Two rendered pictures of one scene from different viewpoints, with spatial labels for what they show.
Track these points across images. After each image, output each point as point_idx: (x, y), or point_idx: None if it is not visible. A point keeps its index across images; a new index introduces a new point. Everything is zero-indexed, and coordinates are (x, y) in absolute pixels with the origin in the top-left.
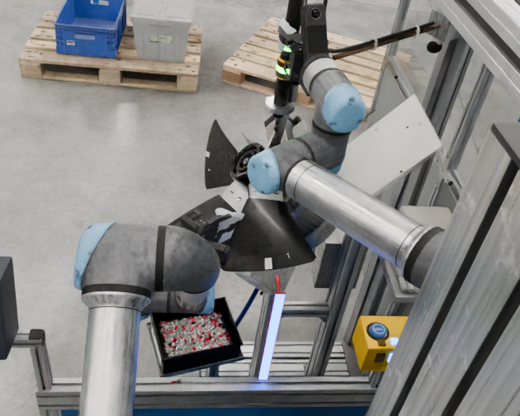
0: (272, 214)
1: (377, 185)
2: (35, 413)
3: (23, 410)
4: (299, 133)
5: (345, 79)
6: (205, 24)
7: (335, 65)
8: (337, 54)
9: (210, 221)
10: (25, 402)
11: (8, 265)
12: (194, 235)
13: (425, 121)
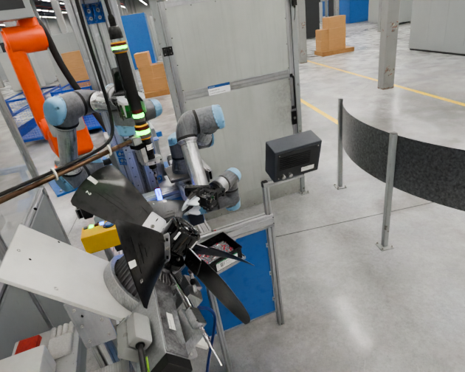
0: (163, 215)
1: (80, 252)
2: (348, 367)
3: (356, 366)
4: (142, 322)
5: (110, 85)
6: None
7: (113, 87)
8: (98, 153)
9: (197, 189)
10: (361, 371)
11: (271, 150)
12: (182, 116)
13: (13, 246)
